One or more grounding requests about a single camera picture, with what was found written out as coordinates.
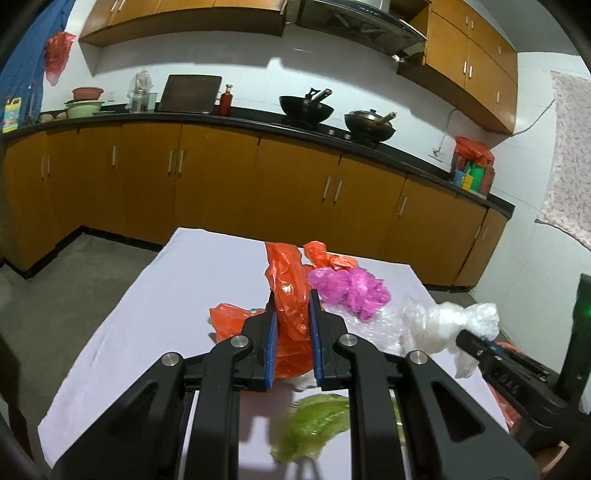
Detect tall brown wall cabinet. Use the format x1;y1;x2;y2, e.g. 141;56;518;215
397;0;519;136

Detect dark cutting board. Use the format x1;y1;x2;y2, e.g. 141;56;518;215
158;75;223;114

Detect orange plastic bag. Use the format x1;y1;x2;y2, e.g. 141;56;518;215
209;302;266;344
264;241;317;380

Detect long brown wall cabinet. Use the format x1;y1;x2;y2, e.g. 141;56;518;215
78;0;289;47

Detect orange bag over boxes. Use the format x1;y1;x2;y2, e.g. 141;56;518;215
455;136;496;168

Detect black wok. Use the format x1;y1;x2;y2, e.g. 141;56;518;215
279;88;334;125

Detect black kitchen countertop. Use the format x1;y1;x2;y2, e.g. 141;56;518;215
0;104;515;217

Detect floral curtain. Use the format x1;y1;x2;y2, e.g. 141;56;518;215
536;70;591;252

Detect green plastic bag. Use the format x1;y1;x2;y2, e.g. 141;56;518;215
269;393;407;463

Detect small crumpled orange bag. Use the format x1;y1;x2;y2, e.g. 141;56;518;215
302;240;358;271

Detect glass jar with plastic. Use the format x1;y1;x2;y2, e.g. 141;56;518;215
127;69;153;114

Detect hanging blue cloth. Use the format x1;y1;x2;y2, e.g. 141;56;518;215
0;0;77;127

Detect black gas cooktop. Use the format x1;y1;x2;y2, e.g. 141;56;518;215
281;115;382;149

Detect green plastic basin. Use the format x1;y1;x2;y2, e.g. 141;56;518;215
65;99;105;119

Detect hanging red plastic bag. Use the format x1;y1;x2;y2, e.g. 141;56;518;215
45;32;76;86

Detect yellow detergent bottle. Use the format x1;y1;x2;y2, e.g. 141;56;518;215
2;95;23;134

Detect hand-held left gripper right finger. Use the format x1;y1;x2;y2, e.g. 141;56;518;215
308;290;541;480

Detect lidded dark pan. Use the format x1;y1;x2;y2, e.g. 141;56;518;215
344;109;398;143

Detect white power cable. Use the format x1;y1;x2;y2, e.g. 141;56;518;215
434;108;463;153

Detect pink plastic bag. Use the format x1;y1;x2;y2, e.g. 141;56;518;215
307;267;392;322

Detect colourful boxes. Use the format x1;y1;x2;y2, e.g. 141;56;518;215
450;157;495;195

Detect clear bubble wrap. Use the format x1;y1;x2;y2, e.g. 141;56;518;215
321;302;409;358

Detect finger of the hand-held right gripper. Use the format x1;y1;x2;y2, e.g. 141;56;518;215
455;330;519;371

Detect brown lower kitchen cabinets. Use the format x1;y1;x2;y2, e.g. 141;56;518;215
2;122;509;289

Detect range hood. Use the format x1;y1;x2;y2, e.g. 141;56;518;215
295;0;428;55

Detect white tablecloth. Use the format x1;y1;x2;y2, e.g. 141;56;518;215
37;226;513;480

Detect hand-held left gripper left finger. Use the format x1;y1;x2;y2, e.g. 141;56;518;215
51;291;280;480

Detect white translucent plastic bag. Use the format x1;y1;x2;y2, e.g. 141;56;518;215
399;295;502;380

